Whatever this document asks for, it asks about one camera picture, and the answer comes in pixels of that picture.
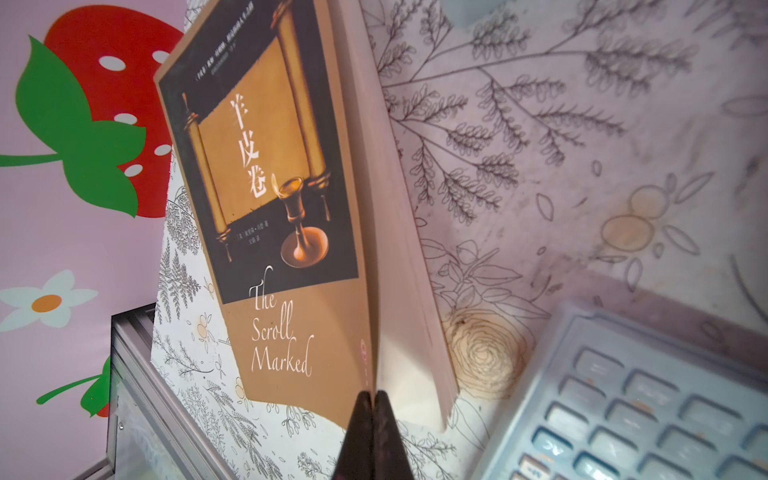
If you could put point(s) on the light blue calculator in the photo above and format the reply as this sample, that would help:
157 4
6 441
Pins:
604 397

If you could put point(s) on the brown Scroll Marked book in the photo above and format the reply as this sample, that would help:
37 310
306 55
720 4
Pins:
289 159

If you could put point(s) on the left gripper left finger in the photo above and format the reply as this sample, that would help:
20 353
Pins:
355 461

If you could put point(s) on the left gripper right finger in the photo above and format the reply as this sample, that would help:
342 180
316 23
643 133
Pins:
390 459

